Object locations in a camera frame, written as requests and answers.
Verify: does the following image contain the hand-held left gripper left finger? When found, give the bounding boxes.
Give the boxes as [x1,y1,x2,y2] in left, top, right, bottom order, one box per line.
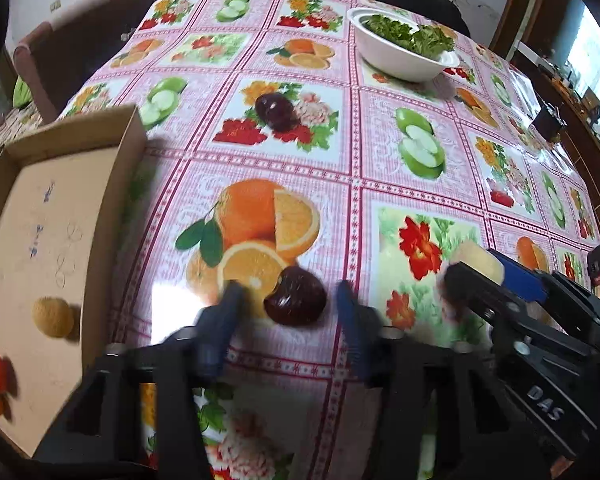
[32,281,247,480]

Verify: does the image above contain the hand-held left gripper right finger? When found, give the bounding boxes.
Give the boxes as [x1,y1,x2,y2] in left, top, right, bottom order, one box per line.
[335,279,551,480]

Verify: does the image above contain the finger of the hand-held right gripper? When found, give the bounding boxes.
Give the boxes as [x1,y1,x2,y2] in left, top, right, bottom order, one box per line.
[487,248,600,341]
[444,261,556,356]

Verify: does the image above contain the peeled sugarcane piece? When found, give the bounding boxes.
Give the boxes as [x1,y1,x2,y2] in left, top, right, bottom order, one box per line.
[450,240,505,286]

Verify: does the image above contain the dark red plum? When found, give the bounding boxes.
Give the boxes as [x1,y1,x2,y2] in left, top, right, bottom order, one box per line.
[255,92,297,132]
[263,266,328,328]

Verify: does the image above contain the tan longan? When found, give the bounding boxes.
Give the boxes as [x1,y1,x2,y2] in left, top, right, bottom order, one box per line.
[32,296,76,338]

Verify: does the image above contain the cardboard box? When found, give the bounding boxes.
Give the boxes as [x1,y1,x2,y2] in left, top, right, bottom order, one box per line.
[0,105,148,458]

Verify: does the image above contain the dark mug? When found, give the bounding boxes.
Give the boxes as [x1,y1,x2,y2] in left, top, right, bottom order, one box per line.
[530,102,566,141]

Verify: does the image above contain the white bowl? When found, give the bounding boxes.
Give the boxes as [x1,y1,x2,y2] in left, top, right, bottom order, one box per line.
[346,6,461,83]

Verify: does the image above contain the green leafy vegetables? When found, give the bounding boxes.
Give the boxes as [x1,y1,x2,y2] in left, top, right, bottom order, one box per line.
[362,14,456,56]

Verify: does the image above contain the floral armchair cover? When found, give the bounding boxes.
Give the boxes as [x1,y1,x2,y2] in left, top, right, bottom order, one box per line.
[0,105,43,158]

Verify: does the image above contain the green cushion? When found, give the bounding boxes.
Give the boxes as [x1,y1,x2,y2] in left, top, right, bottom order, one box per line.
[12,77,33,108]

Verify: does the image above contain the brown armchair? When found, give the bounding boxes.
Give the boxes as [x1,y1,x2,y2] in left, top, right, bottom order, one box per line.
[12,0,151,121]

